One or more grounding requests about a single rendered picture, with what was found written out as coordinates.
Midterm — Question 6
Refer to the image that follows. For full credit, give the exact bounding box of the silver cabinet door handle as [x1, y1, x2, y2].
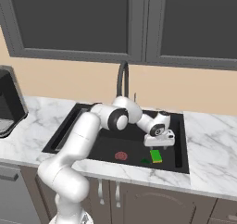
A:
[114, 180, 122, 209]
[97, 178, 106, 206]

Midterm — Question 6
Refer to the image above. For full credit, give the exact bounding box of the black curved tap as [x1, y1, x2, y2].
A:
[116, 60, 130, 99]

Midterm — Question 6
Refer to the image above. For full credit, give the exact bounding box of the grey dishwasher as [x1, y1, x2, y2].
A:
[0, 161, 43, 224]

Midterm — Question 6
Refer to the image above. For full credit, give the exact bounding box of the grey dishwasher handle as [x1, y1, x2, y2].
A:
[0, 165, 20, 182]

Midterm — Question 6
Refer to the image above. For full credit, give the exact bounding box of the green and yellow sponge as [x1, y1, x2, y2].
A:
[149, 149, 164, 165]

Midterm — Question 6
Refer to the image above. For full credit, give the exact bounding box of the brown base cabinet door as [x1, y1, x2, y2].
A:
[110, 180, 218, 224]
[32, 171, 113, 224]

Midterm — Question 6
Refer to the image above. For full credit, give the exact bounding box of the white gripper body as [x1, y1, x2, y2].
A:
[143, 129, 176, 148]

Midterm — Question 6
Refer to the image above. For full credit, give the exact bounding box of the black sink basin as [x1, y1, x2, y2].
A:
[42, 102, 191, 175]

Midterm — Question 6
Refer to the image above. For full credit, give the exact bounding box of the brown drawer front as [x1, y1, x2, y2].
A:
[208, 197, 237, 224]

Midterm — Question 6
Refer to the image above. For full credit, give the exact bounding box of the red sink drain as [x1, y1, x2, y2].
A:
[114, 151, 129, 161]

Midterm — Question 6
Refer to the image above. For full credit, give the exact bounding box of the grey wall cabinet door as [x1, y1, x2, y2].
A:
[144, 0, 237, 72]
[0, 0, 146, 64]

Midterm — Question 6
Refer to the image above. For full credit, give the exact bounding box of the black countertop appliance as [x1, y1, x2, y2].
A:
[0, 64, 30, 140]

